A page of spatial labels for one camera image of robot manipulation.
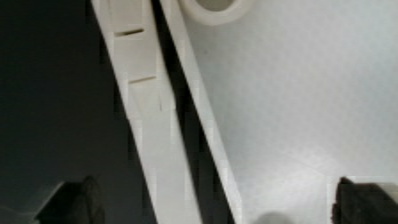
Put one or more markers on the white square desk top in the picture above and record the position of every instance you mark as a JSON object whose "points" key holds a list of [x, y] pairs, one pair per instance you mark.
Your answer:
{"points": [[297, 69]]}

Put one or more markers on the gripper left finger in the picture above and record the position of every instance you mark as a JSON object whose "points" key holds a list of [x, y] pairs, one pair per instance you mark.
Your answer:
{"points": [[74, 205]]}

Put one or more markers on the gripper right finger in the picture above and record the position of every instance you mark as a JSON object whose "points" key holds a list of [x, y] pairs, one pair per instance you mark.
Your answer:
{"points": [[366, 203]]}

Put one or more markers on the white front fence bar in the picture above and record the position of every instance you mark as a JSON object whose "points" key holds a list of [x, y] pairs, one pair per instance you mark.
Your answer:
{"points": [[128, 29]]}

